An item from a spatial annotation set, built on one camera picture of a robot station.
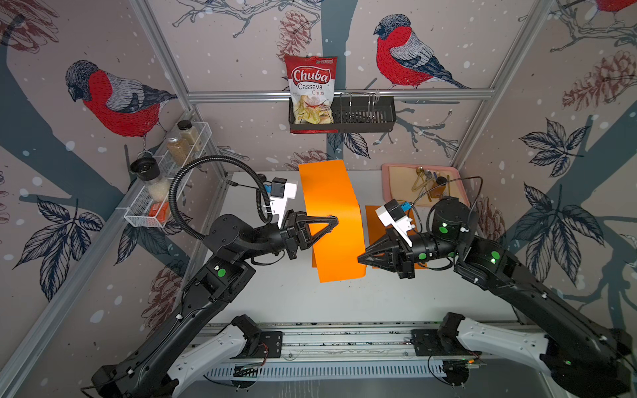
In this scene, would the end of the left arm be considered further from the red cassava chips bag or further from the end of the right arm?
the red cassava chips bag

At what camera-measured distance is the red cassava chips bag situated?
0.83 m

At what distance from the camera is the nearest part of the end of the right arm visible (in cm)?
46

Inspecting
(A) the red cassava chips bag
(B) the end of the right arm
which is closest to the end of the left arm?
(B) the end of the right arm

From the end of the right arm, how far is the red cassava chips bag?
553 mm
